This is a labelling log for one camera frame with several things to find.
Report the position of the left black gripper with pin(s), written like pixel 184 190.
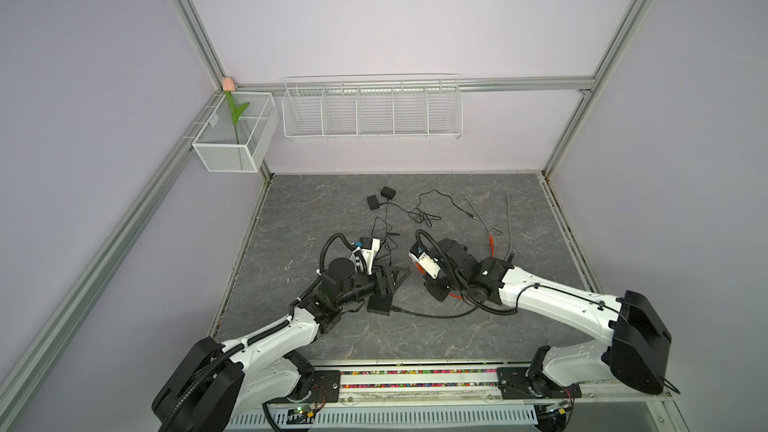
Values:
pixel 386 286

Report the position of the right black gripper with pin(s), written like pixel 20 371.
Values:
pixel 431 286

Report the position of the black ribbed network switch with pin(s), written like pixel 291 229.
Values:
pixel 380 301

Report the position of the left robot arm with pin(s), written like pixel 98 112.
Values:
pixel 217 381

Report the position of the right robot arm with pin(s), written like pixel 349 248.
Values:
pixel 628 341

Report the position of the black power adapter near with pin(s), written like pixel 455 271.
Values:
pixel 373 202

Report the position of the black power adapter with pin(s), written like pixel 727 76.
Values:
pixel 388 193
pixel 373 202

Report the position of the black power adapter far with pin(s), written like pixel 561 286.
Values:
pixel 388 193

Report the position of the white mesh box basket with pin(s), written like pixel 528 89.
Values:
pixel 215 143

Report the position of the artificial pink tulip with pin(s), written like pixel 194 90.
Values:
pixel 236 109

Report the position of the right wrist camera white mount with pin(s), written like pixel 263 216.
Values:
pixel 424 261

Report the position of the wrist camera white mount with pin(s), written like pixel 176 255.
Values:
pixel 424 261
pixel 364 254

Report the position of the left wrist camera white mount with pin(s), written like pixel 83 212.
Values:
pixel 364 254

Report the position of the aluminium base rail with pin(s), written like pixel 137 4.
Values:
pixel 457 396

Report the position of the white wire wall basket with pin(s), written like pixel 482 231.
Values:
pixel 384 106

